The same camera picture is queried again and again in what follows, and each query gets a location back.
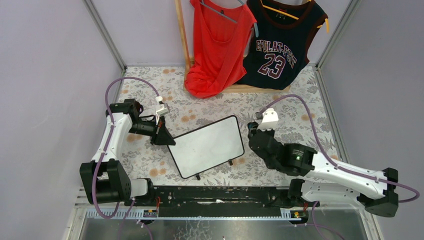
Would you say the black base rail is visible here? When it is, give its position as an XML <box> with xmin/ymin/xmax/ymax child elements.
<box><xmin>136</xmin><ymin>186</ymin><xmax>314</xmax><ymax>219</ymax></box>

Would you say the wooden clothes rack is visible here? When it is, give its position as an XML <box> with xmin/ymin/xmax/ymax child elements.
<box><xmin>174</xmin><ymin>0</ymin><xmax>291</xmax><ymax>94</ymax></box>

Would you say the blue whiteboard eraser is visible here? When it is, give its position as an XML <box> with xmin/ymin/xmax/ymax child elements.
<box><xmin>247</xmin><ymin>121</ymin><xmax>259</xmax><ymax>131</ymax></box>

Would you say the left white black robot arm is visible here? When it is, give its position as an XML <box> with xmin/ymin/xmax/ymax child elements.
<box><xmin>79</xmin><ymin>96</ymin><xmax>176</xmax><ymax>204</ymax></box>

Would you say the dark basketball jersey number 23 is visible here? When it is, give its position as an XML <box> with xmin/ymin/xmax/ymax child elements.
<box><xmin>238</xmin><ymin>0</ymin><xmax>328</xmax><ymax>90</ymax></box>

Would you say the red tank top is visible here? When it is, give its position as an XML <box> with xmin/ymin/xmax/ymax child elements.
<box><xmin>185</xmin><ymin>0</ymin><xmax>257</xmax><ymax>99</ymax></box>

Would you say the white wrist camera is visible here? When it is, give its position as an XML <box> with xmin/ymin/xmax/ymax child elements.
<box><xmin>257</xmin><ymin>108</ymin><xmax>279</xmax><ymax>131</ymax></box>
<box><xmin>155</xmin><ymin>96</ymin><xmax>170</xmax><ymax>118</ymax></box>

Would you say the white board with black frame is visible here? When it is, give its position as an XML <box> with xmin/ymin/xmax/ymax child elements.
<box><xmin>168</xmin><ymin>115</ymin><xmax>245</xmax><ymax>179</ymax></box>

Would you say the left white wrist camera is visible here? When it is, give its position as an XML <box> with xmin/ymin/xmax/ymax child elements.
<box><xmin>155</xmin><ymin>96</ymin><xmax>170</xmax><ymax>118</ymax></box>

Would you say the white slotted cable duct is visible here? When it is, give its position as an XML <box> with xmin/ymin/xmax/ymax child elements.
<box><xmin>86</xmin><ymin>207</ymin><xmax>303</xmax><ymax>222</ymax></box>

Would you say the grey clothes hanger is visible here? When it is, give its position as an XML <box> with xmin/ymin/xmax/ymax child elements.
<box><xmin>200</xmin><ymin>0</ymin><xmax>259</xmax><ymax>37</ymax></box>

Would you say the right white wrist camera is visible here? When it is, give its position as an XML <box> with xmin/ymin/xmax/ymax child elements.
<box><xmin>257</xmin><ymin>108</ymin><xmax>279</xmax><ymax>131</ymax></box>

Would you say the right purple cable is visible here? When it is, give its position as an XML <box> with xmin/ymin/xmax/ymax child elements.
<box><xmin>255</xmin><ymin>94</ymin><xmax>421</xmax><ymax>204</ymax></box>

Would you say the yellow clothes hanger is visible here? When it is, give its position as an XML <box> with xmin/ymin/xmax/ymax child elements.
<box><xmin>260</xmin><ymin>0</ymin><xmax>330</xmax><ymax>34</ymax></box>

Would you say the floral tablecloth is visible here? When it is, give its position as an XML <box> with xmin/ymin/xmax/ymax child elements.
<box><xmin>108</xmin><ymin>66</ymin><xmax>339</xmax><ymax>187</ymax></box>

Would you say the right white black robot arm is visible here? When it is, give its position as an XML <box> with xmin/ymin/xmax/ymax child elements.
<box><xmin>247</xmin><ymin>122</ymin><xmax>399</xmax><ymax>218</ymax></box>

